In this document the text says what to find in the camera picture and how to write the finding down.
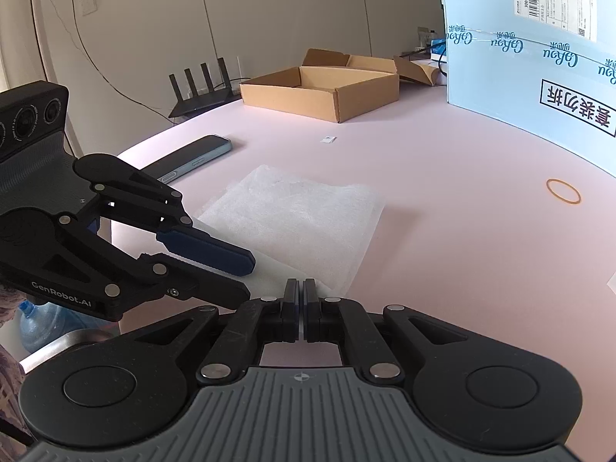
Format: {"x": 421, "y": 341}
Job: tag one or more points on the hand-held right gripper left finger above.
{"x": 292, "y": 308}

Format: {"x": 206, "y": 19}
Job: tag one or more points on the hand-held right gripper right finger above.
{"x": 313, "y": 308}

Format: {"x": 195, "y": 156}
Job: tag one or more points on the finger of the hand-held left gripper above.
{"x": 216, "y": 288}
{"x": 216, "y": 255}

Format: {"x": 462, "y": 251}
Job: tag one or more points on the white foam bag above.
{"x": 298, "y": 221}

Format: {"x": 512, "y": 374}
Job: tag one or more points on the tan rubber band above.
{"x": 546, "y": 184}

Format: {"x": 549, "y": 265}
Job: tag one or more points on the dark smartphone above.
{"x": 192, "y": 159}

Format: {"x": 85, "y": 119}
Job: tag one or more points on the blue water jug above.
{"x": 43, "y": 327}

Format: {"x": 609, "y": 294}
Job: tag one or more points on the black router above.
{"x": 202, "y": 101}

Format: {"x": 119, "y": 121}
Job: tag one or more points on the open cardboard box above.
{"x": 313, "y": 101}

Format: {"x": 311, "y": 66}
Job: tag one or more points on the person's patterned jacket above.
{"x": 9, "y": 385}

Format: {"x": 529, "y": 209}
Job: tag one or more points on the blue tissue pack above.
{"x": 439, "y": 47}

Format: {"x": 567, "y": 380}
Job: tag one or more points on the labelled light blue carton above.
{"x": 505, "y": 82}

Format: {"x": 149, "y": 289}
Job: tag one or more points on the white wall switch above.
{"x": 89, "y": 5}

